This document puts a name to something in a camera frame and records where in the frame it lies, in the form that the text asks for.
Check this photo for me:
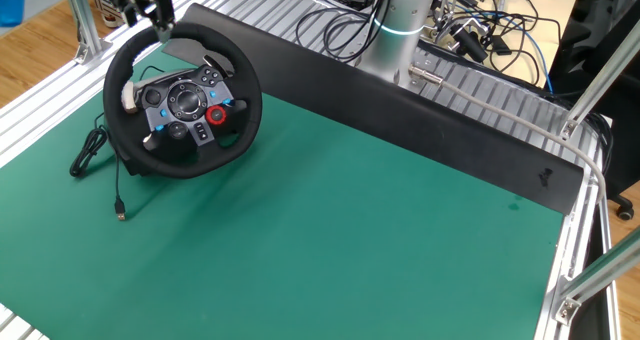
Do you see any aluminium frame post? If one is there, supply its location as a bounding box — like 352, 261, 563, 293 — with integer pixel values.
59, 0, 114, 66
552, 239, 640, 327
558, 17, 640, 141

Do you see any black office chair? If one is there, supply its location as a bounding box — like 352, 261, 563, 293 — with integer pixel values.
547, 0, 640, 221

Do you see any black cylindrical device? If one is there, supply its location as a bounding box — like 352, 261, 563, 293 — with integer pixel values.
452, 27, 489, 64

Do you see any light wooden desk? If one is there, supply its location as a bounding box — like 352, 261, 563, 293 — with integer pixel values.
424, 0, 586, 89

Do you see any green table mat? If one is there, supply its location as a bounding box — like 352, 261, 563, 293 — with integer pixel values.
0, 42, 567, 340

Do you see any black USB cable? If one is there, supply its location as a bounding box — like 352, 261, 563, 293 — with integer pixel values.
68, 112, 128, 222

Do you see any black racing steering wheel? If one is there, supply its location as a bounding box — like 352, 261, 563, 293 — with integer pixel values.
102, 21, 264, 180

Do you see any black steering wheel base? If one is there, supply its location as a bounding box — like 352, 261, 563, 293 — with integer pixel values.
105, 124, 156, 178

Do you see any grey braided hose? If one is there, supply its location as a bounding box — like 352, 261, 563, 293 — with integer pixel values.
407, 63, 610, 207

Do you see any black cable bundle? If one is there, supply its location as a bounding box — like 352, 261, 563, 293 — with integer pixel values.
582, 110, 617, 177
294, 0, 396, 65

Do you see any blue cable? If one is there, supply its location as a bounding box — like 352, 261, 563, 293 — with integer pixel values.
499, 14, 555, 94

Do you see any black rubber mat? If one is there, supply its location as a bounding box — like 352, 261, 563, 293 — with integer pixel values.
162, 2, 586, 216

